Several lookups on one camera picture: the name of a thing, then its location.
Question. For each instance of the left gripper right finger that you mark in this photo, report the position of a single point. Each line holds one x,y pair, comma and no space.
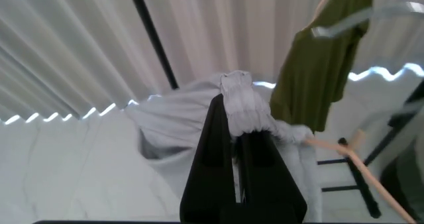
265,177

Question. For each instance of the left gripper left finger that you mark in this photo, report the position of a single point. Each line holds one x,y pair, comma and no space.
208,184

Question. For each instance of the pale grey shorts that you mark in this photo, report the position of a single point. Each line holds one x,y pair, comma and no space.
172,118

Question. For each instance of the green shirt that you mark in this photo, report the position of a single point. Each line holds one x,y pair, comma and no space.
314,78

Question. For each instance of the black clothes rack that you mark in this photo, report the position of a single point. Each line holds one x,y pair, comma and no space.
152,35

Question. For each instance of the white curtain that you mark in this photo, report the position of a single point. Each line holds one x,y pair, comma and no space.
83,45

